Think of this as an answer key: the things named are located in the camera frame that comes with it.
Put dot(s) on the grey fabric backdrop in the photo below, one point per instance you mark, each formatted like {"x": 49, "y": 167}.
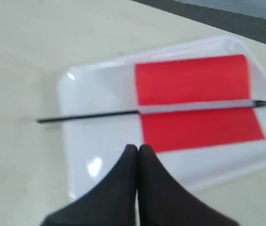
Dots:
{"x": 246, "y": 18}

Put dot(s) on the red flag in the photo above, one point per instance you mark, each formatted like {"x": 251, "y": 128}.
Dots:
{"x": 190, "y": 103}

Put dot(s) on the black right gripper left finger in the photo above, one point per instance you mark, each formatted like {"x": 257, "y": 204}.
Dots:
{"x": 110, "y": 203}

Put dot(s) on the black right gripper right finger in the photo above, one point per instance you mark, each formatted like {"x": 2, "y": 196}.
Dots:
{"x": 163, "y": 201}

